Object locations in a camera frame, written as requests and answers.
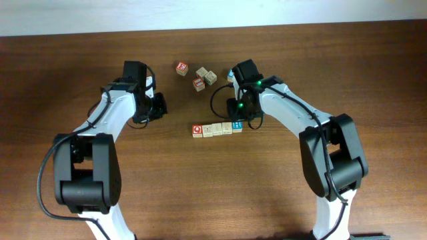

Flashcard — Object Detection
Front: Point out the blue H wooden block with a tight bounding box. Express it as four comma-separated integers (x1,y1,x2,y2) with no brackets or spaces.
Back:
232,121,243,133

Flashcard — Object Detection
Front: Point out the yellow bordered wooden block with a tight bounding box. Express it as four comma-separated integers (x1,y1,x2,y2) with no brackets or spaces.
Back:
222,122,233,135

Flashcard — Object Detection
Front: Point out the red bordered wooden block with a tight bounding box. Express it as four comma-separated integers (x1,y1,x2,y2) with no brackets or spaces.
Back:
212,123,223,136

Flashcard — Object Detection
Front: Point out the red circle wooden block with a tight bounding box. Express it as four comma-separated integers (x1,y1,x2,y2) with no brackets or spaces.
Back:
192,125,203,138

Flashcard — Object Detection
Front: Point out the red I wooden block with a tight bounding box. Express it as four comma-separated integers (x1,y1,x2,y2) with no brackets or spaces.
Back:
192,77,205,92

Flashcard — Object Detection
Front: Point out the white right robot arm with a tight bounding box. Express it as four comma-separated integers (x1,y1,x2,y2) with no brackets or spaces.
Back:
230,81,368,239

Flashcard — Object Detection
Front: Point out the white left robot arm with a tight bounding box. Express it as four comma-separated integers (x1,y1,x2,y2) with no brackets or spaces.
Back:
36,88,142,239

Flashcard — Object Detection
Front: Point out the blue L wooden block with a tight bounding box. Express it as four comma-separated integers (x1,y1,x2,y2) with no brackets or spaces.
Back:
227,69,234,83

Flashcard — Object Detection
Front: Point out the green bordered wooden block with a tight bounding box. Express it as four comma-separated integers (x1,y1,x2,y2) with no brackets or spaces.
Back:
204,71,217,85

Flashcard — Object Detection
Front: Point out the red E wooden block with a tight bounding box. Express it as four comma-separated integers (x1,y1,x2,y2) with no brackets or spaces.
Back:
175,62,189,76

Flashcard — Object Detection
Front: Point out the red 9 wooden block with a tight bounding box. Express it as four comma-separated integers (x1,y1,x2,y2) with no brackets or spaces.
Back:
196,67,208,80

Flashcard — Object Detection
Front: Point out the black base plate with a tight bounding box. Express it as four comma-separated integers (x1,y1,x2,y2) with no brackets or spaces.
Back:
348,234,392,240

